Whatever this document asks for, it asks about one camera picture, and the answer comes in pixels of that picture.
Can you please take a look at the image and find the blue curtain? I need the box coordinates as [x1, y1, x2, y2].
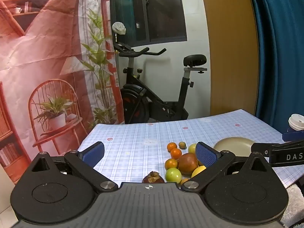
[246, 0, 304, 133]

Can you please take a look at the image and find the white towel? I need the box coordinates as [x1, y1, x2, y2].
[280, 183, 304, 228]

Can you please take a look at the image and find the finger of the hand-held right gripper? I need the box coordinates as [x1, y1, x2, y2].
[251, 142, 285, 166]
[282, 131, 304, 142]

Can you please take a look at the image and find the white cloth on bike handlebar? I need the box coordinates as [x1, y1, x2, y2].
[112, 22, 127, 35]

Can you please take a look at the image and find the red apple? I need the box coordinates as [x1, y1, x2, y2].
[178, 153, 199, 176]

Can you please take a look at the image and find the dark window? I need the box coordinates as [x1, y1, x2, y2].
[109, 0, 188, 45]

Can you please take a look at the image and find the beige plate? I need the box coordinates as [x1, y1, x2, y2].
[213, 136, 255, 153]

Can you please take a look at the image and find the printed wall poster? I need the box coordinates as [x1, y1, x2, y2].
[0, 0, 125, 187]

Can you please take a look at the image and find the yellow lemon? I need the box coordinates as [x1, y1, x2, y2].
[191, 165, 207, 178]

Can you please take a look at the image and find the green round fruit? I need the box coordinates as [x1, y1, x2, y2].
[165, 168, 182, 183]

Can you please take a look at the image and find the paper cup with white lid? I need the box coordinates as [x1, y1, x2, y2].
[286, 114, 304, 133]

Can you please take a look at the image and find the black exercise bike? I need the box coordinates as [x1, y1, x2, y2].
[113, 41, 207, 125]

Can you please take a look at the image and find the blue checked tablecloth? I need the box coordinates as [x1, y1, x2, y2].
[77, 109, 304, 188]

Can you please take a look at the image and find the wooden panel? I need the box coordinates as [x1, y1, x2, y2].
[199, 0, 259, 118]

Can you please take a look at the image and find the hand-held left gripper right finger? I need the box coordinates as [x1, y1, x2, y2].
[182, 142, 271, 193]

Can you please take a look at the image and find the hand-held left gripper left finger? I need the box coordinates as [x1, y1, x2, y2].
[30, 142, 119, 193]

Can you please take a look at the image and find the dark purple mangosteen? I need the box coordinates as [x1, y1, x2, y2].
[142, 171, 165, 184]

